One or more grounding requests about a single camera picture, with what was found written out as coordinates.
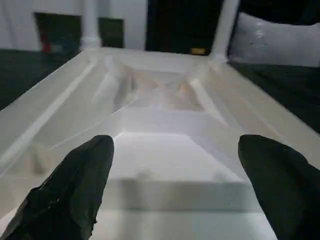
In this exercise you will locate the white plastic table top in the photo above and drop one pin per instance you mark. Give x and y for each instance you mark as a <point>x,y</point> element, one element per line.
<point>160,162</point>

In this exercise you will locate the red box in cabinet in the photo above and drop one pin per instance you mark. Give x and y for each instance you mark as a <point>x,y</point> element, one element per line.
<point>46,46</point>

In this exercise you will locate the grey cushion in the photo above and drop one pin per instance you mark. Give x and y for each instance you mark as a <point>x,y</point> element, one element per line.
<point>275,42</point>

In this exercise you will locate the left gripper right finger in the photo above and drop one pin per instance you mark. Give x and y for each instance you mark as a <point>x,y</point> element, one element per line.
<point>287,190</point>

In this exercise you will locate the tall black cabinet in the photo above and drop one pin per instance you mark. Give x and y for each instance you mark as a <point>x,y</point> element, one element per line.
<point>175,25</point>

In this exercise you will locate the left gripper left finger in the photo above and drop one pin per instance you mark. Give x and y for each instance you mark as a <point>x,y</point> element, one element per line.
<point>65,195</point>

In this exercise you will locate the white plastic table leg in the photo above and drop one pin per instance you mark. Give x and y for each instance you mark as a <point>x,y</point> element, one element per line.
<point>225,25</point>
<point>90,25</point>

